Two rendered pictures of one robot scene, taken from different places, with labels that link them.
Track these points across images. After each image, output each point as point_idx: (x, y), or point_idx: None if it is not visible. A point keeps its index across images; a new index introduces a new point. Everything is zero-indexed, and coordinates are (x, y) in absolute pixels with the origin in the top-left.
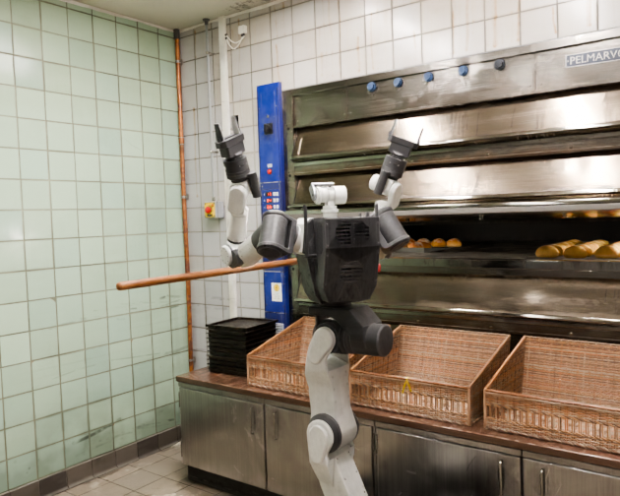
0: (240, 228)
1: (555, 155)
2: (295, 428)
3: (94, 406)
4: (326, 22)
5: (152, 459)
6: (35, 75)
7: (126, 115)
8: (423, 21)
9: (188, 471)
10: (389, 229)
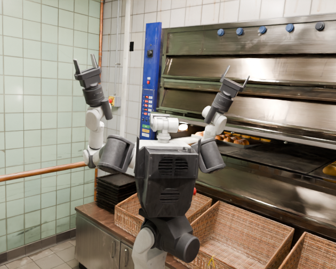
0: (97, 140)
1: None
2: None
3: (29, 215)
4: None
5: (64, 245)
6: None
7: (62, 35)
8: None
9: (79, 262)
10: (209, 157)
